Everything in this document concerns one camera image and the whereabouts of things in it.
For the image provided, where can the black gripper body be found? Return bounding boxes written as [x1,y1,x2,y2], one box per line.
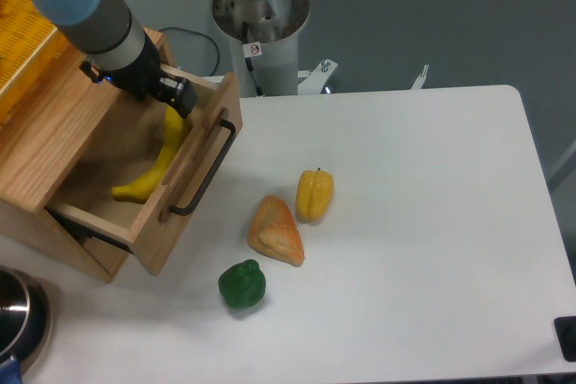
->
[79,34,172,101]

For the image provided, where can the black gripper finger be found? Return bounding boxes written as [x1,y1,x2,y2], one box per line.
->
[158,77,199,119]

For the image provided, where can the yellow toy banana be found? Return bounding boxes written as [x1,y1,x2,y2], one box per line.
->
[111,106,189,203]

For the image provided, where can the open wooden top drawer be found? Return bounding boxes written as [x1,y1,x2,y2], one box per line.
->
[47,73,242,276]

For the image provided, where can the wooden drawer cabinet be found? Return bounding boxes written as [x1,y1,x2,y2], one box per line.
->
[0,28,176,284]

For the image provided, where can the yellow plastic basket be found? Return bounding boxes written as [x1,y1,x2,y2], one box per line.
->
[1,0,67,119]

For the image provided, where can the yellow toy bell pepper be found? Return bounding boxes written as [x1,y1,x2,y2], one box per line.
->
[295,168,335,222]

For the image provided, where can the orange toy bread wedge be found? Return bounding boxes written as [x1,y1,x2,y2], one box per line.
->
[247,195,305,267]

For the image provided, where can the green toy bell pepper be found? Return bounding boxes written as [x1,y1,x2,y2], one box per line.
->
[218,259,266,310]

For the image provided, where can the steel pot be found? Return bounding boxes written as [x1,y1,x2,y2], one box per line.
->
[1,265,53,376]

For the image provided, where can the blue object at corner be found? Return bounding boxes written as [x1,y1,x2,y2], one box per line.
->
[0,355,23,384]

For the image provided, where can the black device at table edge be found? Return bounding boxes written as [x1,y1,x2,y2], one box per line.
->
[553,316,576,362]

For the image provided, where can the black floor cable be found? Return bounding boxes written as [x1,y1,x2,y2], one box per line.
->
[157,25,221,76]

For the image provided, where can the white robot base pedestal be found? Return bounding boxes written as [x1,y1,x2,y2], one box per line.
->
[212,0,310,97]

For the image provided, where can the black drawer handle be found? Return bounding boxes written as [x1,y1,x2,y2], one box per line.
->
[168,119,237,217]

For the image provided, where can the white table mounting bracket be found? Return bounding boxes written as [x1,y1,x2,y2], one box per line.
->
[298,58,338,95]

